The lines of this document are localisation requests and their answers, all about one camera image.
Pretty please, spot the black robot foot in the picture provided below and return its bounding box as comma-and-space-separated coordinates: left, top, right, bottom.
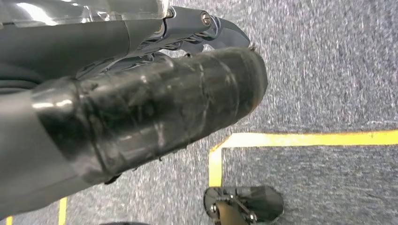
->
203, 186, 284, 225

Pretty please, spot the yellow floor tape square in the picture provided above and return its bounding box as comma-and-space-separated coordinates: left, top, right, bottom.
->
208, 130, 398, 188

